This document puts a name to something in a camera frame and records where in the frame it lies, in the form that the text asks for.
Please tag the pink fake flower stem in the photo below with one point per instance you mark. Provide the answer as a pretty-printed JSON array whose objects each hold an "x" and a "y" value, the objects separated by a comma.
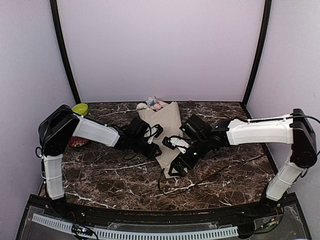
[{"x": 159, "y": 105}]

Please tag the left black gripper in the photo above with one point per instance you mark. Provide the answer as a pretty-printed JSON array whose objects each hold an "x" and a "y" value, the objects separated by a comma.
[{"x": 150, "y": 152}]

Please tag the peach wrapping paper sheet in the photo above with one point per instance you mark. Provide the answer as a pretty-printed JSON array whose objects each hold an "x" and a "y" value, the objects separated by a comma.
[{"x": 169, "y": 118}]

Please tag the small circuit board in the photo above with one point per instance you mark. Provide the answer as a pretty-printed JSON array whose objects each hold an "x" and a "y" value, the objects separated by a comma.
[{"x": 81, "y": 230}]

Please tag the white fake flower stem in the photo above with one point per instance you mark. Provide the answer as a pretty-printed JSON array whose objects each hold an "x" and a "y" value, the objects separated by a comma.
[{"x": 141, "y": 106}]

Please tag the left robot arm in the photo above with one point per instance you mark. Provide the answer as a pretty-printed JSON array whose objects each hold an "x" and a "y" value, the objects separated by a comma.
[{"x": 63, "y": 124}]

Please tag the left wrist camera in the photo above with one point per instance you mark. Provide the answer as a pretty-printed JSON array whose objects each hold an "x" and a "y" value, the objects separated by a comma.
[{"x": 153, "y": 132}]

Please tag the white slotted cable duct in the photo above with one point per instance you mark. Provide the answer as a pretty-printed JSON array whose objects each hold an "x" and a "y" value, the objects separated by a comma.
[{"x": 119, "y": 231}]

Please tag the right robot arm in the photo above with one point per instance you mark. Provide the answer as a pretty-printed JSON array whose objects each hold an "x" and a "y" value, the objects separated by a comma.
[{"x": 293, "y": 129}]

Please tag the left black frame post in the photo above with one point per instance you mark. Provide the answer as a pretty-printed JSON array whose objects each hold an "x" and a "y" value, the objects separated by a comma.
[{"x": 63, "y": 50}]

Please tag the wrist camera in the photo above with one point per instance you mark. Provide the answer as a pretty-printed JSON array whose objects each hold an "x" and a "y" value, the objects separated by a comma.
[
  {"x": 153, "y": 132},
  {"x": 176, "y": 142}
]

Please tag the green plastic bowl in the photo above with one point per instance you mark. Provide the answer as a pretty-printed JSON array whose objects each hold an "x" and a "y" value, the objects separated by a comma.
[{"x": 81, "y": 109}]

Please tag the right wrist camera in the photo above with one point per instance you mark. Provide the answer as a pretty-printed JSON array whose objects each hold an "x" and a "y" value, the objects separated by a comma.
[{"x": 176, "y": 142}]

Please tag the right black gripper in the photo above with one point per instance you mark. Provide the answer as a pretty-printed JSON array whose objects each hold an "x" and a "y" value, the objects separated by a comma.
[{"x": 181, "y": 158}]

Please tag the blue fake flower bunch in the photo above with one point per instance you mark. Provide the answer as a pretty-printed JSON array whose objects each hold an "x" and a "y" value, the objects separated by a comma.
[{"x": 151, "y": 101}]

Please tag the black frame post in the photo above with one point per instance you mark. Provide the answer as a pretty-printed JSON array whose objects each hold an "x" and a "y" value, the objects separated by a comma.
[
  {"x": 63, "y": 50},
  {"x": 258, "y": 53}
]

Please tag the right black frame post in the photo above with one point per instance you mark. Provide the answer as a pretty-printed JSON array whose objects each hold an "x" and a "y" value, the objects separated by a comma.
[{"x": 258, "y": 53}]

